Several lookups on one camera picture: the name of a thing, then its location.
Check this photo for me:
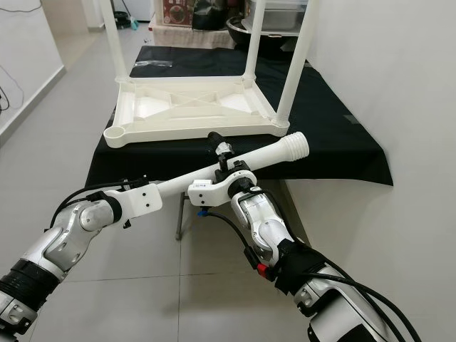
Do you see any black plastic bag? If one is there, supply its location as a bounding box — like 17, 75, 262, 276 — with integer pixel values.
191, 0, 227, 31

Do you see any clear plastic storage box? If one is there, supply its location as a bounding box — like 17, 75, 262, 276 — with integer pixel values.
246, 0, 311, 33

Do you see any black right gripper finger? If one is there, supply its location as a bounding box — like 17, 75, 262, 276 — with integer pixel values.
209, 132, 236, 162

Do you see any red printed carton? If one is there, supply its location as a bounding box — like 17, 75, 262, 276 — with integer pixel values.
162, 0, 193, 28

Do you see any white plastic table top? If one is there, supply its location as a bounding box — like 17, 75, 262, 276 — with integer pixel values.
103, 77, 289, 149

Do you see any beige cloth covered bench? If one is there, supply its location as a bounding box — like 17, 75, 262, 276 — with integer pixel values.
150, 25, 232, 49

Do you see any black tablecloth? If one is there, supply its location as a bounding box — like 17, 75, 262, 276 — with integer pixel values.
84, 46, 394, 187

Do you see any white appliance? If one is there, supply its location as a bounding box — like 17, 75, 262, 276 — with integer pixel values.
125, 0, 154, 22

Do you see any black wok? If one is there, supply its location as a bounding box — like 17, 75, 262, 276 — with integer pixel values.
227, 16, 293, 43

